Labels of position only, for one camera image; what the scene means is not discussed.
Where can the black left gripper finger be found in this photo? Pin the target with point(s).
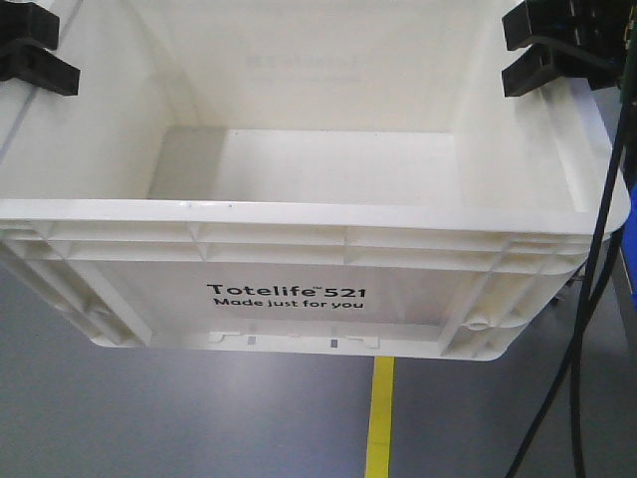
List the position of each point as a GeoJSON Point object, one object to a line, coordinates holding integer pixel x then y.
{"type": "Point", "coordinates": [39, 68]}
{"type": "Point", "coordinates": [29, 23]}

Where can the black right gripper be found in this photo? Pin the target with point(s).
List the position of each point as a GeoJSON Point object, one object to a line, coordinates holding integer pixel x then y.
{"type": "Point", "coordinates": [593, 36]}

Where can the white plastic tote box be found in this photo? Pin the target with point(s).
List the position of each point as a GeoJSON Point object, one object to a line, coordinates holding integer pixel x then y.
{"type": "Point", "coordinates": [314, 177]}

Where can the yellow floor tape line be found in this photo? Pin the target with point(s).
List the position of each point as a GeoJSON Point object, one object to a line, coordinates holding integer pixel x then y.
{"type": "Point", "coordinates": [378, 447]}

